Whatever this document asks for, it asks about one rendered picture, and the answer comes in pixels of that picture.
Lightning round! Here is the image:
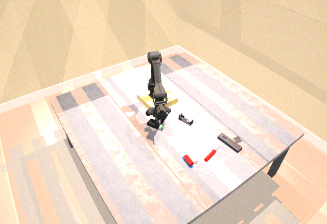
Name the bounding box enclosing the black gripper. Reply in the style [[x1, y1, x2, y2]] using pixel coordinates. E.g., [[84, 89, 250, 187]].
[[147, 106, 171, 129]]

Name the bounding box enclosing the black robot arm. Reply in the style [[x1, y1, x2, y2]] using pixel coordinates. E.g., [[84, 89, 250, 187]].
[[146, 51, 168, 119]]

